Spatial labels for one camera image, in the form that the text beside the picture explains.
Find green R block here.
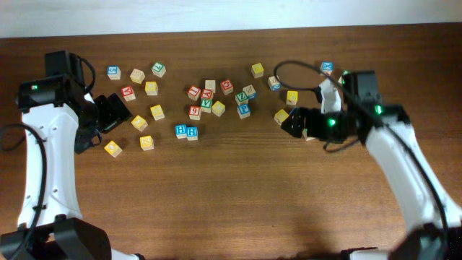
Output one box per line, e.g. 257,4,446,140
302,129,315,141

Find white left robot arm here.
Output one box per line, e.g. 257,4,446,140
1,51,143,259

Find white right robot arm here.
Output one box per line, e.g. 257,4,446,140
282,71,461,259

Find yellow block lower right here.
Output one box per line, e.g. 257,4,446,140
274,109,289,126

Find red Y block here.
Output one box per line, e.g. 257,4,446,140
121,85,136,102

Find yellow block near gripper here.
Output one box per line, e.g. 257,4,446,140
131,116,148,132

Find yellow block lower left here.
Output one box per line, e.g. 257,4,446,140
104,140,123,157

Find blue 5 block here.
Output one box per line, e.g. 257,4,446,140
107,66,121,80

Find yellow block mid left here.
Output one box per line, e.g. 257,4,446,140
150,105,165,121

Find wooden block upper left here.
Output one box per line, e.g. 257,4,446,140
130,69,145,84

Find yellow block upper left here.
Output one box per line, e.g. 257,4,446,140
145,81,159,96

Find yellow S block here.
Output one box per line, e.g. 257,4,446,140
139,135,154,151

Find blue wooden block upper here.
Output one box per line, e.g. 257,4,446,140
268,76,282,91

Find green J block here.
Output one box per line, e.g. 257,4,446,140
338,70,351,85

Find blue P block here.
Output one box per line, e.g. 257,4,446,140
237,104,251,119

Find blue side wooden block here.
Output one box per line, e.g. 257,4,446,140
243,84,257,100

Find green L block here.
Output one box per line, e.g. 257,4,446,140
151,62,166,78

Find blue X block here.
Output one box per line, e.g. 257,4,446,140
320,61,334,76

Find green Z block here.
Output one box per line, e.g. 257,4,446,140
235,92,249,105

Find blue H block left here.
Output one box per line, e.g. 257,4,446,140
175,124,187,139

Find blue h block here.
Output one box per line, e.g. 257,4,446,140
186,126,199,141
175,124,187,139

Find yellow block top centre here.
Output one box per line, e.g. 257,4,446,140
251,63,264,79

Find red 9 block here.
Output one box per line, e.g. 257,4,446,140
188,105,201,121

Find blue H block right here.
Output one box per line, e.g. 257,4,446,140
186,126,199,141

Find red L block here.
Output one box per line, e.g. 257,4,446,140
187,85,201,101

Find red G block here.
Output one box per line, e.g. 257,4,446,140
220,79,234,95

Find green V block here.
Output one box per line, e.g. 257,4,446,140
201,98,213,113

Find red A block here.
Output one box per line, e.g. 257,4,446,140
201,89,214,100

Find plain wooden block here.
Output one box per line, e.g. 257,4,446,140
204,79,216,93

